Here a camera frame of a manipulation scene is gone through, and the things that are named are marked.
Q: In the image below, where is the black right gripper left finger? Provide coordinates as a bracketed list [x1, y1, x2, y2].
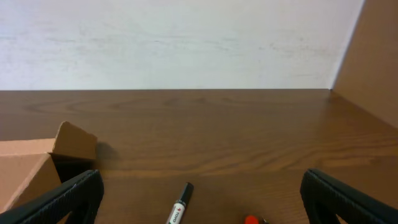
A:
[1, 169, 104, 224]

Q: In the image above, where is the black white marker pen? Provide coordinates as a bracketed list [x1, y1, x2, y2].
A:
[166, 182, 194, 224]

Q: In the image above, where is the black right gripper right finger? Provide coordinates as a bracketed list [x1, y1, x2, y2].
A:
[300, 169, 397, 224]

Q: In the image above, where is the brown cardboard box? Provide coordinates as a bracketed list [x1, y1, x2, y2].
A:
[1, 121, 97, 213]

